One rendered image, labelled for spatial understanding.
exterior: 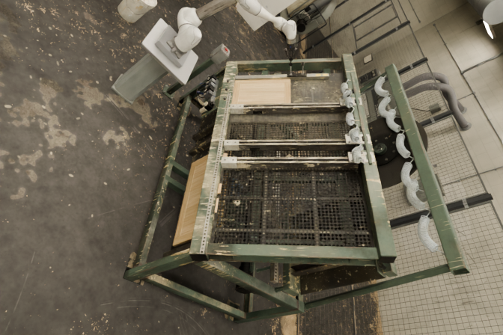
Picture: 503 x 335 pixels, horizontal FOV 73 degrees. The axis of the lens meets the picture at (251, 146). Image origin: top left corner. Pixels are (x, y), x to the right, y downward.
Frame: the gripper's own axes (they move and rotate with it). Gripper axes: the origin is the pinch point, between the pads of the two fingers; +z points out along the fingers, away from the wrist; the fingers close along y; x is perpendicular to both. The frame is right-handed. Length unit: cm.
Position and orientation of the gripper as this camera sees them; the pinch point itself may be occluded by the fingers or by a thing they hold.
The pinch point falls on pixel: (290, 60)
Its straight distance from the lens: 358.9
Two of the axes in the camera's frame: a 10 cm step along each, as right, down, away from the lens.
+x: -0.7, 7.4, -6.6
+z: 0.8, 6.7, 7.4
